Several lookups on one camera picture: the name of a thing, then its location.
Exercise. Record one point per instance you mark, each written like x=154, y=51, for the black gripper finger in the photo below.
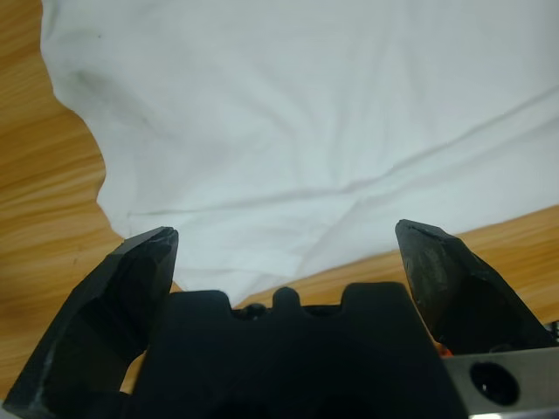
x=100, y=314
x=463, y=301

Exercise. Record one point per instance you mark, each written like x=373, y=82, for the white t-shirt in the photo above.
x=284, y=109

